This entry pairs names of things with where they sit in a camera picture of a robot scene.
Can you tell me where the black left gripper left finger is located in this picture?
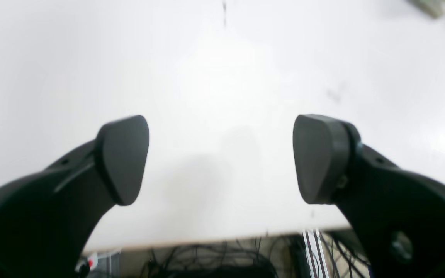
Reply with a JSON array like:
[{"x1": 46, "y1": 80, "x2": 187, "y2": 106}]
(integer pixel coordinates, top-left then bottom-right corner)
[{"x1": 0, "y1": 115, "x2": 149, "y2": 278}]

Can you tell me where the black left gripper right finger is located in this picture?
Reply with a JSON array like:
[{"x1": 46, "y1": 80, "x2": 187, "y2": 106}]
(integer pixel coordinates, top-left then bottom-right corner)
[{"x1": 292, "y1": 114, "x2": 445, "y2": 278}]

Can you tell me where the black cable bundle under table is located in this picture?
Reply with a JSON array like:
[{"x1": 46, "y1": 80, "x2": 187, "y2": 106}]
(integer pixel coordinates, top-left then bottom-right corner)
[{"x1": 138, "y1": 232, "x2": 370, "y2": 278}]

